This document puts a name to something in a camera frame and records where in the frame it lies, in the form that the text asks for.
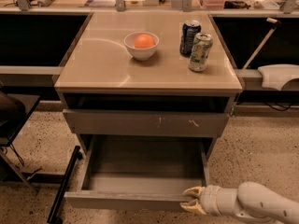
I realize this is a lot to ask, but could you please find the white stick with tip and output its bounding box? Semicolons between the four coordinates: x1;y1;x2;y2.
243;18;281;69

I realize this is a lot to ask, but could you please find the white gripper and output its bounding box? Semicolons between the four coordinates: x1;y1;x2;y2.
180;185;221;217

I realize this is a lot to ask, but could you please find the green white soda can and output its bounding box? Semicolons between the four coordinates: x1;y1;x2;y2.
189;33;213;72

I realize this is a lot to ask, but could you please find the black cart leg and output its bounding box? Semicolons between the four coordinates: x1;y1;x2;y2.
47;146;82;224

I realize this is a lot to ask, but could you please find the orange fruit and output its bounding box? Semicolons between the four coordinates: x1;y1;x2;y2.
134;34;155;49

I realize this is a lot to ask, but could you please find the grey drawer cabinet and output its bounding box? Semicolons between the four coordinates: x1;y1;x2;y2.
55;11;242;149

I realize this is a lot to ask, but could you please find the grey drawer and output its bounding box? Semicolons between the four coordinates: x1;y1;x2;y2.
63;109;228;137
64;135;214;212

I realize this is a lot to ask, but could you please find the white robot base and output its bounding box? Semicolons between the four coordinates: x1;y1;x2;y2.
258;64;299;91

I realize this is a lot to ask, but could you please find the dark blue soda can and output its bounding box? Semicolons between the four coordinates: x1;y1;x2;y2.
180;20;201;56

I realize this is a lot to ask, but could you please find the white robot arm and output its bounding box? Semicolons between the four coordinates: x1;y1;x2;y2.
180;182;299;224

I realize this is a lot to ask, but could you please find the grey top drawer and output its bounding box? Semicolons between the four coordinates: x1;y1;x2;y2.
63;109;228;137

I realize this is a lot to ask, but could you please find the dark chair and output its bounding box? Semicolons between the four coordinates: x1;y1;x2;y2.
0;91;40;194

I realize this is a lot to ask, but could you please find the white ceramic bowl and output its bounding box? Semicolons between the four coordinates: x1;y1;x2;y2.
123;32;159;61

